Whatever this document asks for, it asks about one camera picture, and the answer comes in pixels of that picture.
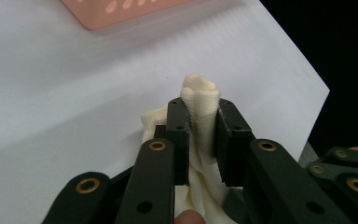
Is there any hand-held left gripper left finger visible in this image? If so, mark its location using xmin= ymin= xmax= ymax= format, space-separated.
xmin=153 ymin=97 xmax=191 ymax=187

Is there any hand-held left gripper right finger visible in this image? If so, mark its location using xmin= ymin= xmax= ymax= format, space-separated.
xmin=213 ymin=98 xmax=256 ymax=188

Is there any cream sock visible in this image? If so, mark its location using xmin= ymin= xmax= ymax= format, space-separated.
xmin=140 ymin=73 xmax=241 ymax=224

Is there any pink plastic basket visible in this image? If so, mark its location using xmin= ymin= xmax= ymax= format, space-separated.
xmin=60 ymin=0 xmax=200 ymax=31

